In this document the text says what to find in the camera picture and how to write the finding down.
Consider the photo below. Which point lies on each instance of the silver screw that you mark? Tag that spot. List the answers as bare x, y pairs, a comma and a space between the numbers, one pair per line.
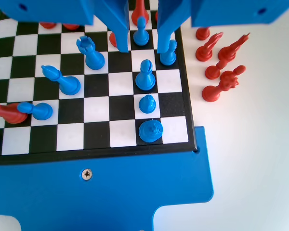
86, 174

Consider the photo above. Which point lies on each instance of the red chess bishop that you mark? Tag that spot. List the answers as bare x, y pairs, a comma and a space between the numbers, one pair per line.
71, 26
112, 41

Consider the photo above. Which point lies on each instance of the blue printed base plate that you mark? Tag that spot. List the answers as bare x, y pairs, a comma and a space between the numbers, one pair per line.
110, 192

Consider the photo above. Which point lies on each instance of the red chess rook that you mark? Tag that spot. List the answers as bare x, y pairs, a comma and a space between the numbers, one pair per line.
210, 93
7, 113

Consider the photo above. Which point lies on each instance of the red chess queen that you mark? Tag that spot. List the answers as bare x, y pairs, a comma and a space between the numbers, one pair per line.
139, 9

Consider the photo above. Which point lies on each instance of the blue chess pawn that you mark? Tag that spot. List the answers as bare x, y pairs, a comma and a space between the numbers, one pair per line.
168, 56
147, 104
140, 36
41, 111

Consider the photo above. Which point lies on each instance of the red chess pawn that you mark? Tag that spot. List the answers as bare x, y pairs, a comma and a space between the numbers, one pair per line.
213, 72
202, 33
156, 16
240, 69
48, 25

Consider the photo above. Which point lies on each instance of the blue chess rook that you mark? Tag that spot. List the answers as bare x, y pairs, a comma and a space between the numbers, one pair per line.
92, 57

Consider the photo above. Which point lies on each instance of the blue chess bishop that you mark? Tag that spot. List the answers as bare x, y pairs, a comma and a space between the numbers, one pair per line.
145, 79
67, 84

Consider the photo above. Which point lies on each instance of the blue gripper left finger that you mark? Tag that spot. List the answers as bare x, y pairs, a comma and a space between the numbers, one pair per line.
120, 16

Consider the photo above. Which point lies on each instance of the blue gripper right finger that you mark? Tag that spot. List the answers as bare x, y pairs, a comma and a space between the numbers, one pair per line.
168, 16

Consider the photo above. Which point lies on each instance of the black white chessboard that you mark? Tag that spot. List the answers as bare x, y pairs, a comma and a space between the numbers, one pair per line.
96, 106

